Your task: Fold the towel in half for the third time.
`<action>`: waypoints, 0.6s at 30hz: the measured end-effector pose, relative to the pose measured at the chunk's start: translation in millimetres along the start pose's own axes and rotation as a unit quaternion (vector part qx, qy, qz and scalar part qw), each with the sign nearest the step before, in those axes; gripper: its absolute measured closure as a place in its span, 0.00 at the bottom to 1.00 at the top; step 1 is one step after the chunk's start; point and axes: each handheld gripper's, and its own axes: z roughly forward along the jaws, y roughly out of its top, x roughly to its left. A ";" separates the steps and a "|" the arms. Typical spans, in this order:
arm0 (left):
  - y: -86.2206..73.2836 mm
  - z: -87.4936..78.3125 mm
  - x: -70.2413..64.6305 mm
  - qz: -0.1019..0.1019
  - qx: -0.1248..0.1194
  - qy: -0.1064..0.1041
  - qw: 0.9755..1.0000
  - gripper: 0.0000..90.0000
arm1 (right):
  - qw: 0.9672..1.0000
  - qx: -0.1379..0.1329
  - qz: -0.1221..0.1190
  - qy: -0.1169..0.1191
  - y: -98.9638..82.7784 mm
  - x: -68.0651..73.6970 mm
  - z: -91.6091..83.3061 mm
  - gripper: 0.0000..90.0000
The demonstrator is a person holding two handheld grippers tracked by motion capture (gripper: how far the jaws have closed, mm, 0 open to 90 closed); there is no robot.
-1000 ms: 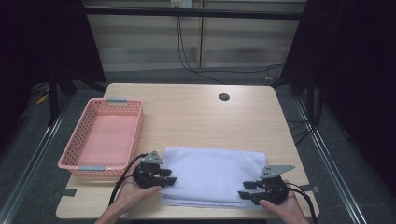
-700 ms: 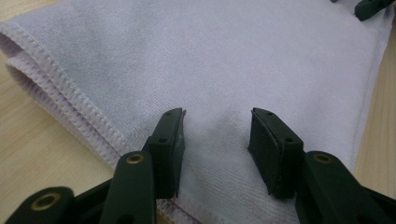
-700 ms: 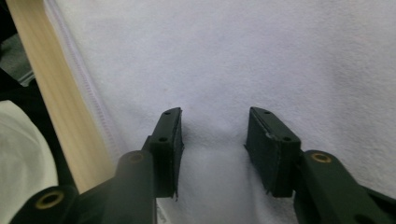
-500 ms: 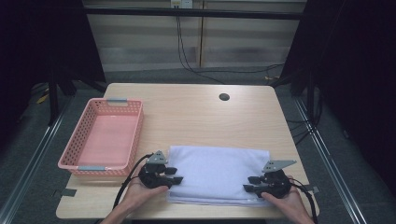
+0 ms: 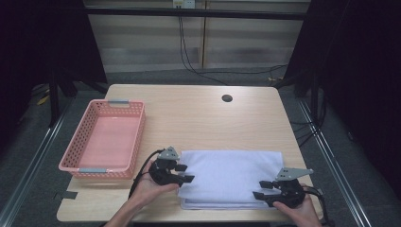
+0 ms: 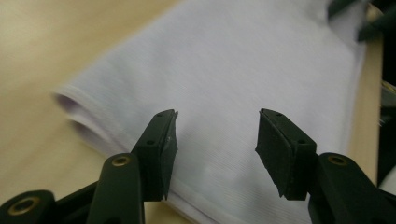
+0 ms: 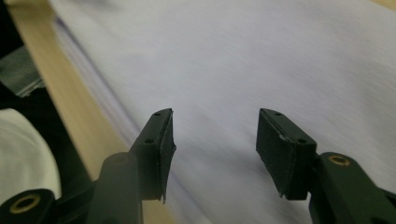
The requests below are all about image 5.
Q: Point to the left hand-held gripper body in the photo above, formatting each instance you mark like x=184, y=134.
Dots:
x=162, y=175

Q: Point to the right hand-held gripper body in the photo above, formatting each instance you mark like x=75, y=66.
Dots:
x=291, y=194

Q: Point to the white printed towel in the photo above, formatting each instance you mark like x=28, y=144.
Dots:
x=227, y=176

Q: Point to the person's left hand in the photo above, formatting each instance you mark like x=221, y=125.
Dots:
x=145, y=189

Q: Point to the person's right hand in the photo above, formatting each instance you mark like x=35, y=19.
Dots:
x=304, y=216

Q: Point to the pink plastic basket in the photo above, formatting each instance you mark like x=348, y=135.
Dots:
x=107, y=142

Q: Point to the black tape piece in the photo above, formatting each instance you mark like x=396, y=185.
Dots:
x=69, y=195

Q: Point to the black metal stand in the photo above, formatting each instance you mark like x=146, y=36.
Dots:
x=314, y=101
x=54, y=101

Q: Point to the yellow object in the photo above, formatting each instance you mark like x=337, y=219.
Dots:
x=43, y=100

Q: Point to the black curtain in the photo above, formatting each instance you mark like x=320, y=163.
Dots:
x=362, y=63
x=31, y=38

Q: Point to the metal floor rail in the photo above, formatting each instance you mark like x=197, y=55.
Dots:
x=31, y=164
x=334, y=157

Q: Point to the white wall socket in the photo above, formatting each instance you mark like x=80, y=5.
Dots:
x=188, y=3

